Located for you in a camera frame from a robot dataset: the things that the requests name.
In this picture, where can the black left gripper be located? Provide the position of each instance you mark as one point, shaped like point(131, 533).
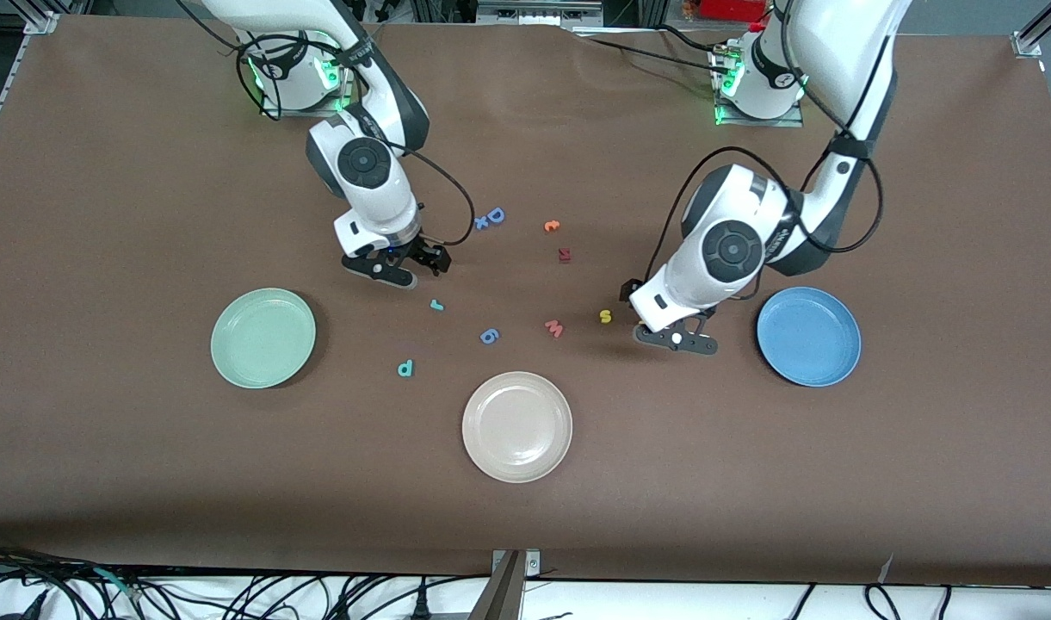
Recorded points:
point(626, 290)

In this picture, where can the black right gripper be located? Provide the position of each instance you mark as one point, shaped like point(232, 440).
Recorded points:
point(421, 251)

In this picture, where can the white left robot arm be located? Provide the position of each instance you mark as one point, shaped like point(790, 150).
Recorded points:
point(732, 215)

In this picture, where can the blue foam letter D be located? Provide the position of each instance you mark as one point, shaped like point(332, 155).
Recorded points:
point(495, 215)

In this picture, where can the pink foam letter w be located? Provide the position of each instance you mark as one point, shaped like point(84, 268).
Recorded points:
point(554, 328)

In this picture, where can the blue foam letter g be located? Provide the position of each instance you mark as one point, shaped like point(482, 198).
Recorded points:
point(489, 336)

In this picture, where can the beige plate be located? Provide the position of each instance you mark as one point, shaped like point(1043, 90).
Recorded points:
point(516, 426)

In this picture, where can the blue plate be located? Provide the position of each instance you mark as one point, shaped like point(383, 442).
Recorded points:
point(808, 336)

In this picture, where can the mint green plate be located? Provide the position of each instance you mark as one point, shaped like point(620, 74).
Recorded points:
point(263, 337)

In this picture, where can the silver equipment rack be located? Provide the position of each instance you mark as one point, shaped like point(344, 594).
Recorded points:
point(534, 10)

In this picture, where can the red box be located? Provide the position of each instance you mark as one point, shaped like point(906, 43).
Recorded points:
point(732, 9)

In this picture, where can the black power plug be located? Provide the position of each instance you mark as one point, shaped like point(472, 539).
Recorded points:
point(420, 603)

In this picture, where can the grey tape tag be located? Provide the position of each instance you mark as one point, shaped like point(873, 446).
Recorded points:
point(885, 568)

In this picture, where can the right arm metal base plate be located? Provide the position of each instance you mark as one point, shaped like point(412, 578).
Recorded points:
point(288, 112)

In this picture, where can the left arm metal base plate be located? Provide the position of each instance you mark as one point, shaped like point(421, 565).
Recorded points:
point(783, 122)

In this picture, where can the aluminium table frame rail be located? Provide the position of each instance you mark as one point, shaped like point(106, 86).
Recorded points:
point(7, 86)
point(1026, 41)

